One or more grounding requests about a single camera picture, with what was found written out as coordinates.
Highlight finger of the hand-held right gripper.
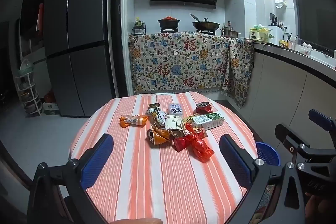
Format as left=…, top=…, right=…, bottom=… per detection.
left=308, top=109, right=336, bottom=132
left=275, top=123, right=313, bottom=159

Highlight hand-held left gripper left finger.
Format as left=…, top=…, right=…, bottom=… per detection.
left=28, top=133, right=114, bottom=224

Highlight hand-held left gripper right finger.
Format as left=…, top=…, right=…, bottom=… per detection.
left=219, top=134, right=302, bottom=224

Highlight blue plastic basket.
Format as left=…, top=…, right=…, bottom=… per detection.
left=255, top=142, right=281, bottom=167

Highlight red cellophane wrapper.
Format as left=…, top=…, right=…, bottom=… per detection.
left=173, top=123, right=215, bottom=163

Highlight green white milk carton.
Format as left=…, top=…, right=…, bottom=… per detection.
left=189, top=112, right=225, bottom=131

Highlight crushed orange can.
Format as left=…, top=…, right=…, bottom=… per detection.
left=146, top=127, right=174, bottom=146

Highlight floral paper box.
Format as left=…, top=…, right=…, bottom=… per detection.
left=164, top=115, right=184, bottom=132

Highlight person's right hand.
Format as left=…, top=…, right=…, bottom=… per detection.
left=304, top=194, right=336, bottom=224

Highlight person's left hand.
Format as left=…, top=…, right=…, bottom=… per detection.
left=115, top=217, right=163, bottom=224

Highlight beige lower cabinets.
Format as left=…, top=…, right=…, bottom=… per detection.
left=244, top=51, right=336, bottom=135

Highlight orange white snack wrapper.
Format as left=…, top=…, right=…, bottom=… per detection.
left=119, top=114, right=149, bottom=128

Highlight green yellow snack packet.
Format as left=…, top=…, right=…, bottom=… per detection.
left=179, top=120, right=195, bottom=138

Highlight crushed red can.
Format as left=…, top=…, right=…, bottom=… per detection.
left=196, top=102, right=213, bottom=114

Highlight cardboard box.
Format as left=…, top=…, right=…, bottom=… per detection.
left=42, top=102, right=61, bottom=116

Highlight grey kitchen countertop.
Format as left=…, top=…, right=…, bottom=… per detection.
left=252, top=39, right=336, bottom=69

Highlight yellow white crumpled wrapper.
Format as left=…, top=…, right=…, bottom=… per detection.
left=146, top=103, right=164, bottom=122

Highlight red bag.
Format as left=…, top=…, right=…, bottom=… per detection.
left=43, top=91, right=57, bottom=104

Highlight clear plastic box bear print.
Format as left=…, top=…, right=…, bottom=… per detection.
left=168, top=103, right=183, bottom=115

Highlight narrow printed cloth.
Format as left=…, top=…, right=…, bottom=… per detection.
left=220, top=37, right=255, bottom=108

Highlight white tiered rack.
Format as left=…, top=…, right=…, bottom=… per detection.
left=15, top=73, right=43, bottom=117

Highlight white utensil holder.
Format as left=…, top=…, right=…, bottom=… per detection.
left=268, top=13, right=288, bottom=46

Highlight white container with green cloth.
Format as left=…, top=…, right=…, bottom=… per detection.
left=249, top=24, right=275, bottom=42

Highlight grey refrigerator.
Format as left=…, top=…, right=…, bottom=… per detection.
left=43, top=0, right=116, bottom=118

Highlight dark window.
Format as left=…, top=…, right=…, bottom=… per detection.
left=289, top=0, right=336, bottom=54

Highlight large printed cloth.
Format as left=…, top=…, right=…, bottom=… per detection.
left=128, top=31, right=231, bottom=94

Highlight steel pot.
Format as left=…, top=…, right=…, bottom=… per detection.
left=220, top=25, right=241, bottom=38

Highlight black gas stove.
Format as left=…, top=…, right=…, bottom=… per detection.
left=160, top=27, right=216, bottom=36

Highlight wok with lid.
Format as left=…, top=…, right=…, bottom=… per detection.
left=189, top=13, right=220, bottom=31

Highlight red hanging cloth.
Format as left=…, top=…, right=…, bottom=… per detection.
left=35, top=3, right=45, bottom=31

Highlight black clay pot red lid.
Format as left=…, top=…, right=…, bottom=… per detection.
left=157, top=17, right=181, bottom=30

